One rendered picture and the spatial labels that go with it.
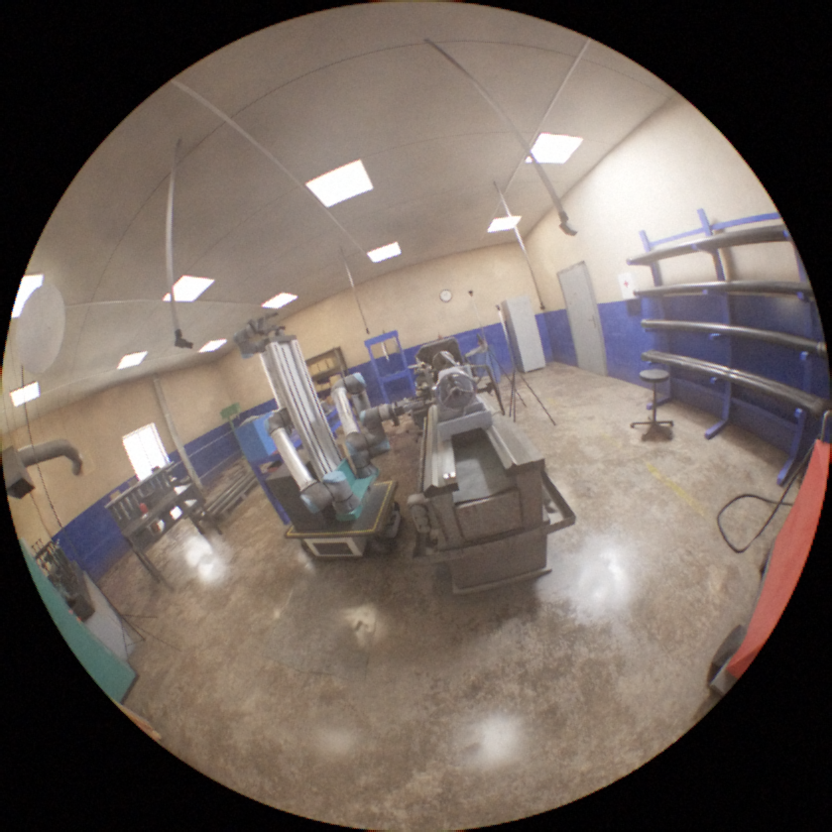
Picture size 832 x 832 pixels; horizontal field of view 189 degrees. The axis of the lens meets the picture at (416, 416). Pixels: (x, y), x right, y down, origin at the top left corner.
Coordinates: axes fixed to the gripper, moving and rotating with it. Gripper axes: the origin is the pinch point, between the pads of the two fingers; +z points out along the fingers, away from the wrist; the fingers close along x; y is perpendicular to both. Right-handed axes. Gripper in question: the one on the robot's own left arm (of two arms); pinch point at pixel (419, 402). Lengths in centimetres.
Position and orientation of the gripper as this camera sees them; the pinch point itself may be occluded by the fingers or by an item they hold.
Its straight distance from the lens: 134.7
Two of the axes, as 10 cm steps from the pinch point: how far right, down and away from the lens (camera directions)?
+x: 0.7, -3.0, 9.5
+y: -3.0, -9.1, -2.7
